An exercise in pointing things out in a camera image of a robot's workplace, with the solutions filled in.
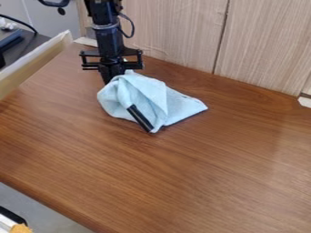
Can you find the black side table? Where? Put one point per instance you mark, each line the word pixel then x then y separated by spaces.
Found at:
pixel 17 45

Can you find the light blue cloth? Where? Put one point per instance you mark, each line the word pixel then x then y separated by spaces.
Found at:
pixel 150 97

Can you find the beige board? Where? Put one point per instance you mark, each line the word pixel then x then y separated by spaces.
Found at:
pixel 33 59

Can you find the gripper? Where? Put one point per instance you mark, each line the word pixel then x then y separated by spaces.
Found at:
pixel 112 57

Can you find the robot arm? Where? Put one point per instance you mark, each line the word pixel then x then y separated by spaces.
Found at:
pixel 107 27

